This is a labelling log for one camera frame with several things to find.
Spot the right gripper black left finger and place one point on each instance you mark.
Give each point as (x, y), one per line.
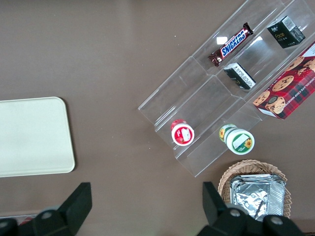
(73, 209)

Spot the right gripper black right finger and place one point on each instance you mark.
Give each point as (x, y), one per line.
(216, 209)

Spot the light wicker basket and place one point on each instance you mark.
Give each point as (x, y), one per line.
(246, 167)

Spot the beige rectangular serving tray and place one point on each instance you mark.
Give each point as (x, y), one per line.
(32, 137)

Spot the aluminium foil container stack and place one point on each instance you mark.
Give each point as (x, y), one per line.
(251, 196)

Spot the green lidded yogurt cup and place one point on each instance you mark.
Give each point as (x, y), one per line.
(240, 141)

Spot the red lidded yogurt cup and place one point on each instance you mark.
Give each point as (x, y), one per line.
(182, 134)

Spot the clear acrylic stepped display shelf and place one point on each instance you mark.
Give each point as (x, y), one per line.
(204, 98)

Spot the black box with white text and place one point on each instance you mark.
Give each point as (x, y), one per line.
(238, 76)

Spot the red plaid cookie box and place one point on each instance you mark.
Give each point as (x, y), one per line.
(288, 93)

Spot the Snickers chocolate bar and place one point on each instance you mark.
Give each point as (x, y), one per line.
(232, 44)

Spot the black box with Face print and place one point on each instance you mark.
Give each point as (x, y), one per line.
(283, 34)

